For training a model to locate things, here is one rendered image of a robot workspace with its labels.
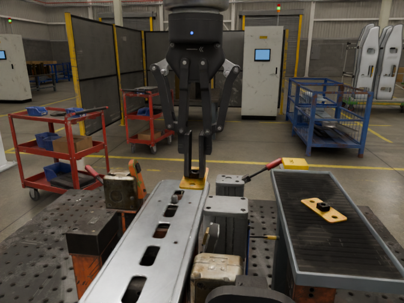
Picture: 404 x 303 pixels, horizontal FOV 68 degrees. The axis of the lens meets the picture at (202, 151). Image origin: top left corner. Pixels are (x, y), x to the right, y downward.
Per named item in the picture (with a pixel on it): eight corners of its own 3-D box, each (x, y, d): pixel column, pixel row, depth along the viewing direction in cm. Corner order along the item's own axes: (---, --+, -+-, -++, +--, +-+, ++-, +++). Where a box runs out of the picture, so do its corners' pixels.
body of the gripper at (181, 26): (228, 15, 44) (225, 80, 47) (171, 15, 45) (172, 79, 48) (225, 9, 37) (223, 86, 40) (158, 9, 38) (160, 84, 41)
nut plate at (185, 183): (187, 168, 53) (187, 161, 53) (208, 169, 53) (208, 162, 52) (178, 188, 45) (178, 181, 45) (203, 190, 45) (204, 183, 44)
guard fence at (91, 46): (144, 110, 806) (139, 30, 745) (149, 110, 805) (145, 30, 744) (78, 148, 481) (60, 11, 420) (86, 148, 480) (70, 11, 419)
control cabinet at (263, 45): (240, 119, 694) (245, 2, 619) (241, 115, 745) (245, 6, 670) (276, 120, 685) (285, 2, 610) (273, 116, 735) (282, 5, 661)
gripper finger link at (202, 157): (201, 130, 48) (205, 130, 48) (201, 171, 50) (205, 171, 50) (198, 135, 45) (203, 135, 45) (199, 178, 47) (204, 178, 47)
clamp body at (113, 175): (115, 256, 114) (106, 166, 103) (153, 259, 113) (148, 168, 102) (103, 275, 104) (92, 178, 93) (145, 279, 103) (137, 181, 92)
